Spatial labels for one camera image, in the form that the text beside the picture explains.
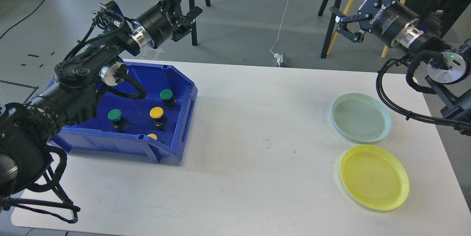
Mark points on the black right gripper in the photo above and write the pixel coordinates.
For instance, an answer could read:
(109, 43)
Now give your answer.
(390, 20)

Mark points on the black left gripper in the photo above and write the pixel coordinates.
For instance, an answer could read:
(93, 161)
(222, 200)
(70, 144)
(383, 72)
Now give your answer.
(163, 21)

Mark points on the green push button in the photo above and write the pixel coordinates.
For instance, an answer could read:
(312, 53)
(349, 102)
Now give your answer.
(119, 122)
(168, 99)

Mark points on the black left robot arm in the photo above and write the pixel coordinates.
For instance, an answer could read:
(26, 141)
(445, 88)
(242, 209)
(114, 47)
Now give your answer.
(31, 169)

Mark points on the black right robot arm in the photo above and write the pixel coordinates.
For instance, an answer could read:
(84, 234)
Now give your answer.
(431, 63)

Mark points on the light green plate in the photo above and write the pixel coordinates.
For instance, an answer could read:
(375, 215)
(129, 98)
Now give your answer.
(360, 118)

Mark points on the yellow plate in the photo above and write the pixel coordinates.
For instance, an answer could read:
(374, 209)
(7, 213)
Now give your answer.
(374, 177)

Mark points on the white power adapter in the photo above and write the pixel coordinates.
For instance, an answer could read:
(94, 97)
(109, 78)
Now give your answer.
(282, 61)

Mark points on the blue plastic bin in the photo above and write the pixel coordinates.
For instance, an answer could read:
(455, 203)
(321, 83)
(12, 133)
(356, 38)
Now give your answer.
(155, 127)

